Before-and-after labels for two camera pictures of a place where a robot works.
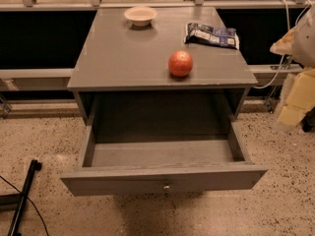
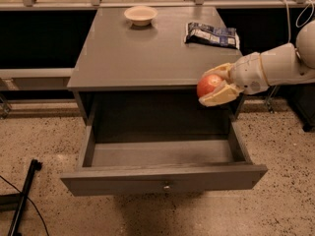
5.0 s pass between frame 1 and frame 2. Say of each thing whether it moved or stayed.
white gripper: moved
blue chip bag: stayed
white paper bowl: stayed
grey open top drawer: stayed
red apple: moved
